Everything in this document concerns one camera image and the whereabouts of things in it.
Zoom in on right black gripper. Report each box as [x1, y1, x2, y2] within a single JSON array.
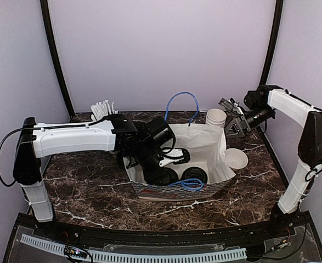
[[219, 106, 273, 139]]

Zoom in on stack of paper cups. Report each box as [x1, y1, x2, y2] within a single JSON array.
[[206, 108, 227, 128]]

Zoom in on blue checkered paper bag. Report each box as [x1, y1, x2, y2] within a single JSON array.
[[123, 92, 236, 202]]

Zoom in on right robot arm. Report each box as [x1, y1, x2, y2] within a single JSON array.
[[219, 85, 322, 238]]

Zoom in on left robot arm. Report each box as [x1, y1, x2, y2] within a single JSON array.
[[0, 114, 184, 239]]

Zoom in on white ceramic bowl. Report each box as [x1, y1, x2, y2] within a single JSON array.
[[223, 148, 248, 170]]

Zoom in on wrapped white straws bundle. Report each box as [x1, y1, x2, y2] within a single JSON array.
[[91, 100, 118, 121]]

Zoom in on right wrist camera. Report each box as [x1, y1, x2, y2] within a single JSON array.
[[218, 98, 244, 116]]

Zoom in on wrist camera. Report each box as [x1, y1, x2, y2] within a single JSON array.
[[218, 98, 244, 116], [159, 148, 190, 167]]

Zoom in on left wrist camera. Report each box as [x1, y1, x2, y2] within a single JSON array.
[[159, 148, 190, 167]]

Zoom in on right black frame post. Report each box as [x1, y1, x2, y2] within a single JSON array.
[[259, 0, 284, 85]]

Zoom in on black frame post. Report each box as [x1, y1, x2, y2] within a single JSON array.
[[259, 0, 284, 85], [40, 0, 75, 118]]

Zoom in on white cable duct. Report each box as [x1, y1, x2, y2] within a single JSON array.
[[20, 234, 247, 262]]

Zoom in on left black frame post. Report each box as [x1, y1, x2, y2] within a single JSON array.
[[40, 0, 75, 118]]

